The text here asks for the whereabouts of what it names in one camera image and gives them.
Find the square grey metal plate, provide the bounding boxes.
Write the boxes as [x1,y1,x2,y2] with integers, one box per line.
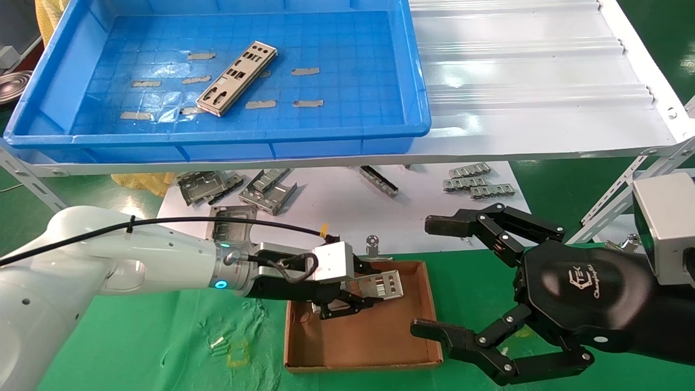
[209,205,257,245]

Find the long slotted metal rail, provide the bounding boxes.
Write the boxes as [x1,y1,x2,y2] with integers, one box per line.
[356,166,399,197]

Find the small slotted metal bracket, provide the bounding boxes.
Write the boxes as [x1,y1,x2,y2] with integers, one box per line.
[252,168,292,194]

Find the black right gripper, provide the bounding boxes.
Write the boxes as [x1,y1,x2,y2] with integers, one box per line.
[410,204,695,386]

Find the blue plastic tray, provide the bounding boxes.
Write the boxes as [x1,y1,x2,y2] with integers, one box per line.
[3,0,433,163]

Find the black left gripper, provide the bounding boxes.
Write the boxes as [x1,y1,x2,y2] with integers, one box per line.
[249,259,384,321]

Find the yellow plastic bag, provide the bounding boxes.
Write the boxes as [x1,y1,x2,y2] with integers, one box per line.
[35,0,74,45]
[111,173,175,197]

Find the flat grey metal bracket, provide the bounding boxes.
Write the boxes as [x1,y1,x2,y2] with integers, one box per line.
[176,171,229,207]

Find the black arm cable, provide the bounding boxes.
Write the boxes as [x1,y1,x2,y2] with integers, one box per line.
[0,216,333,284]

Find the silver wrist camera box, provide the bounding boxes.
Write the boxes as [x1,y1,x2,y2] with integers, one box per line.
[633,173,695,286]
[312,242,355,284]

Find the silver slotted metal plate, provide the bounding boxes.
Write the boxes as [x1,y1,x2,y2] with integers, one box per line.
[347,270,405,302]
[195,41,278,118]

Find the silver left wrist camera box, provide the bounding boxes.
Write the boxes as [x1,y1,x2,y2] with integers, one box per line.
[312,242,355,284]

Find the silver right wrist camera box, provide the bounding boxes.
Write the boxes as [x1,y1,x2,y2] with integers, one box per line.
[633,173,695,286]

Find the folded grey metal bracket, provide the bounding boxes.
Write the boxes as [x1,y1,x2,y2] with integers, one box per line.
[239,182,298,216]

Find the small notched metal strip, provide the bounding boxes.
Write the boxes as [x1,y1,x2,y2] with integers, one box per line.
[443,177,488,192]
[470,185,515,199]
[449,165,492,179]

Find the white flat shelf board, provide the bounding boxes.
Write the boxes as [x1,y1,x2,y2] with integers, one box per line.
[140,161,535,265]

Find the perforated white angle strut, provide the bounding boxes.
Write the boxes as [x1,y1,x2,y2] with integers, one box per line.
[565,95,695,245]
[0,146,67,216]

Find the round metal dish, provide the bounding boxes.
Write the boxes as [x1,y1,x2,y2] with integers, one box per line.
[0,70,34,105]

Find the white ribbed shelf board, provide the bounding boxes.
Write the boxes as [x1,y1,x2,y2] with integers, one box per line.
[0,0,695,177]

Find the shallow cardboard box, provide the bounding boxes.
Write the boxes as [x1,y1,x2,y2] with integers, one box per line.
[283,260,443,374]

